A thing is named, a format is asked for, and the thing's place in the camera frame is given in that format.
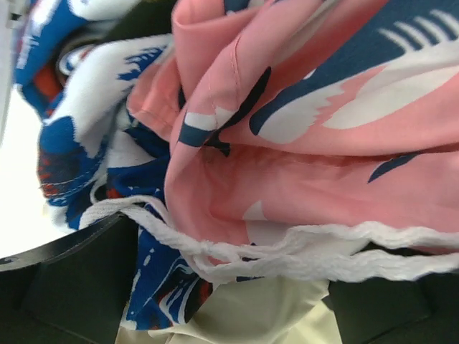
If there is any pink patterned cloth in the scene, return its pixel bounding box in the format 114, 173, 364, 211
78, 0, 459, 284

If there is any beige cloth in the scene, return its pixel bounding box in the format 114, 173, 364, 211
116, 277, 341, 344

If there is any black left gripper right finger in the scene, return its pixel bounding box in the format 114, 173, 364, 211
326, 267, 458, 343

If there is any blue white patterned cloth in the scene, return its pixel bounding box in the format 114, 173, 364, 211
14, 1, 214, 331

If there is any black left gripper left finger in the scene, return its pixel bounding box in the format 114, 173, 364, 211
1, 214, 138, 344

